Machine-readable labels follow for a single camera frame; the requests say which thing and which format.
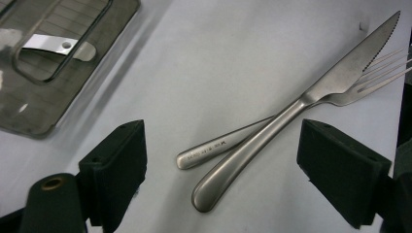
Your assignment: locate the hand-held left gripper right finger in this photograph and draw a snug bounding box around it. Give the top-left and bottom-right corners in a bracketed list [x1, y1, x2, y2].
[295, 118, 393, 230]

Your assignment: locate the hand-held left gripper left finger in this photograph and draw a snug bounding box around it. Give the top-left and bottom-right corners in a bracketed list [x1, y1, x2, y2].
[78, 119, 149, 233]

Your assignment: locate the steel fork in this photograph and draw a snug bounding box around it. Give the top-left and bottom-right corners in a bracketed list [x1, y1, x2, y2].
[176, 48, 412, 171]

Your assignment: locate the smoky clear plastic bin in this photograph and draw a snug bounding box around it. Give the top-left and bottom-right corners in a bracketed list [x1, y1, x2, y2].
[0, 0, 142, 140]

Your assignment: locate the steel table knife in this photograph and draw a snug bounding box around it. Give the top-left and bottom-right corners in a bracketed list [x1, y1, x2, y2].
[190, 10, 402, 214]

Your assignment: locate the white ceramic spoon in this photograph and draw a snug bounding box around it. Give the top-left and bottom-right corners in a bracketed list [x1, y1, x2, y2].
[21, 33, 98, 63]

